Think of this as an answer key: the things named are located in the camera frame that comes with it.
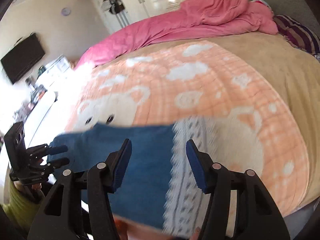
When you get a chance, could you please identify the blue denim pants lace trim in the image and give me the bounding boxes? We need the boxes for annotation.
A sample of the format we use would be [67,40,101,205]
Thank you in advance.
[51,116,216,238]

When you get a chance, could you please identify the white bedroom door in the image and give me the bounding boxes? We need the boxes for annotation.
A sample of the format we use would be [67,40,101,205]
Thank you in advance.
[92,0,132,34]

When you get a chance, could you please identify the person's left hand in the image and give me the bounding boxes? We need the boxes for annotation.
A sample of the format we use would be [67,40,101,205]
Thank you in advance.
[14,181,43,202]

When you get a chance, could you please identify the person's right hand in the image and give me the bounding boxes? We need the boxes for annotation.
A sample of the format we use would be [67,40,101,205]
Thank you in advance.
[190,227,201,240]

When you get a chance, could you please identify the white low tv counter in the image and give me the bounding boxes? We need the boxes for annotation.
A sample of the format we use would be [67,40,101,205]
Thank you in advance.
[23,91,56,147]

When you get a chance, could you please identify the white drawer cabinet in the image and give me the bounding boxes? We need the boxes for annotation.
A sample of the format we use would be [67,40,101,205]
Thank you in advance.
[37,55,71,80]

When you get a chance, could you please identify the peach bear fleece blanket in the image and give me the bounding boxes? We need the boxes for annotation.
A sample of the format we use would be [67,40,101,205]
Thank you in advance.
[66,41,309,235]

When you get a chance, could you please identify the beige bed sheet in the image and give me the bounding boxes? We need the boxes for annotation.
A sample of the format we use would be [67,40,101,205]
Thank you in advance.
[117,31,320,205]

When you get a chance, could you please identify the hanging bags on door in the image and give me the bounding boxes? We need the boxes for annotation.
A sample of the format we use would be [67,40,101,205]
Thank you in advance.
[101,0,125,15]

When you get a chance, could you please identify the purple striped pillow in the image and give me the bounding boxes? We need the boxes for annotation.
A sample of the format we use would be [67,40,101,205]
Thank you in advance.
[273,15,319,57]

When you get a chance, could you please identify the pink duvet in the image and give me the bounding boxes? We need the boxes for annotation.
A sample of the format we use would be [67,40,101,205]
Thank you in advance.
[77,0,278,67]

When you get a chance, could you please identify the black wall television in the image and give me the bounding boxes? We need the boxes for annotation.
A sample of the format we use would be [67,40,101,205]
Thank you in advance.
[1,33,46,84]

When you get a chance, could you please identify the purple wall clock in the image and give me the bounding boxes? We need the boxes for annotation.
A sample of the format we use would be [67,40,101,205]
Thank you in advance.
[61,7,71,17]

